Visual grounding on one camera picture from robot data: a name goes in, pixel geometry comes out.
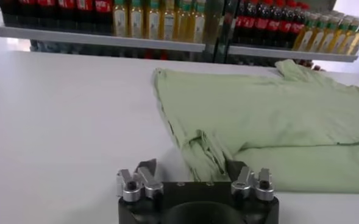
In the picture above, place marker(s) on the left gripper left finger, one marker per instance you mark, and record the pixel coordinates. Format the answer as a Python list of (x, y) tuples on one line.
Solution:
[(148, 185)]

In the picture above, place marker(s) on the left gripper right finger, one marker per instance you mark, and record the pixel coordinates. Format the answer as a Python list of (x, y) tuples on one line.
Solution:
[(246, 184)]

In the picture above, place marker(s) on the light green t-shirt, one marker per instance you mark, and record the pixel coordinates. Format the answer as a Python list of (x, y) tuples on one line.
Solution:
[(258, 106)]

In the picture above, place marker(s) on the cola bottle red cap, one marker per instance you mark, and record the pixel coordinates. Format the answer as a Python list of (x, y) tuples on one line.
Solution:
[(240, 22), (164, 55), (262, 25), (148, 54), (251, 23), (273, 26), (46, 13), (66, 13), (84, 13), (286, 27), (10, 12), (103, 15), (27, 12), (297, 29)]

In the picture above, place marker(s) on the grey metal shelving unit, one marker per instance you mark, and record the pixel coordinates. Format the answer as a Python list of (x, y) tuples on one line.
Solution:
[(289, 54), (106, 40)]

